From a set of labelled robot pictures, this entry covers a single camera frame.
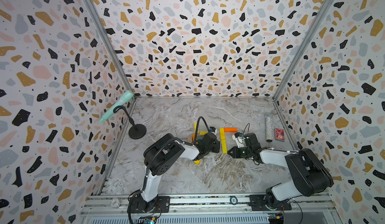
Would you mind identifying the orange block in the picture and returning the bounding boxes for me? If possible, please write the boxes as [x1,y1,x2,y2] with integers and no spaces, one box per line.
[224,128,238,133]

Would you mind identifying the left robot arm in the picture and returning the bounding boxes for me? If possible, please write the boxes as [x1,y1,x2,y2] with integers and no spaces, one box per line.
[140,132,221,203]

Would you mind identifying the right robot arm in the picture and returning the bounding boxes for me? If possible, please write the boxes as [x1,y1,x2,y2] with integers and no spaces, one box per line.
[228,132,334,210]

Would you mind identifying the red playing card box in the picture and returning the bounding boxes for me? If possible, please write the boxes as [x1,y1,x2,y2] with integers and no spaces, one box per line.
[274,128,286,142]

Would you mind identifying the glitter filled clear tube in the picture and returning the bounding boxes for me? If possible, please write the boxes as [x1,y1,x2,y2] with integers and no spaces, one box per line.
[265,113,273,142]

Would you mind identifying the black microphone stand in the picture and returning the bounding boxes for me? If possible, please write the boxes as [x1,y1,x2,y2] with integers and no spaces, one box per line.
[115,106,147,140]

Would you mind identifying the mint green microphone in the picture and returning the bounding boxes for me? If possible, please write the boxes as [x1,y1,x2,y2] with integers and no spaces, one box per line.
[99,90,134,123]

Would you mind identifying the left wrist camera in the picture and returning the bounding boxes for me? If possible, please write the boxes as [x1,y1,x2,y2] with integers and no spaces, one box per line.
[209,127,217,135]

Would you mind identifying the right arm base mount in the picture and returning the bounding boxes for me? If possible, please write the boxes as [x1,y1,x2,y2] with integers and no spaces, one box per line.
[249,193,292,211]

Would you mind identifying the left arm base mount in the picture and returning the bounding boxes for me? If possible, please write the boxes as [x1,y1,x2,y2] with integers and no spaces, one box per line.
[127,195,170,214]

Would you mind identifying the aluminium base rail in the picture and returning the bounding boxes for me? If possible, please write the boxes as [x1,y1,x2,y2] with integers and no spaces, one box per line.
[79,192,342,224]

